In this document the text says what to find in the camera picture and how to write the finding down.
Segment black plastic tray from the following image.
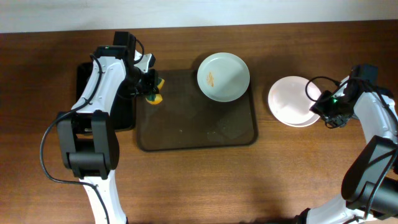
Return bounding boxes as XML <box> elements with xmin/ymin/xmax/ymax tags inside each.
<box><xmin>75</xmin><ymin>62</ymin><xmax>136</xmax><ymax>131</ymax></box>

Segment green yellow sponge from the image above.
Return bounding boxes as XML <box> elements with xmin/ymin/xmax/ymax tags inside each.
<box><xmin>146</xmin><ymin>78</ymin><xmax>165</xmax><ymax>105</ymax></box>

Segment brown serving tray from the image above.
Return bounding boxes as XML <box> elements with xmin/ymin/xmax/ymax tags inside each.
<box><xmin>136</xmin><ymin>70</ymin><xmax>258</xmax><ymax>152</ymax></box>

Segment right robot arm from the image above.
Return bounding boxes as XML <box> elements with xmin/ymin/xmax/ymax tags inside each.
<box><xmin>294</xmin><ymin>91</ymin><xmax>397</xmax><ymax>223</ymax></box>

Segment white plate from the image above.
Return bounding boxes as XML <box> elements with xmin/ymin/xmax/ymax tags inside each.
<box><xmin>279</xmin><ymin>115</ymin><xmax>320</xmax><ymax>128</ymax></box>
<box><xmin>267</xmin><ymin>76</ymin><xmax>321</xmax><ymax>123</ymax></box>
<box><xmin>197</xmin><ymin>52</ymin><xmax>251</xmax><ymax>103</ymax></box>

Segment white plate top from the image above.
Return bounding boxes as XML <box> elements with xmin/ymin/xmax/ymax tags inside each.
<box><xmin>197</xmin><ymin>52</ymin><xmax>251</xmax><ymax>103</ymax></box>

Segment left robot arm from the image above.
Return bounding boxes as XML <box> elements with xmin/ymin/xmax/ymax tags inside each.
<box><xmin>54</xmin><ymin>45</ymin><xmax>164</xmax><ymax>223</ymax></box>

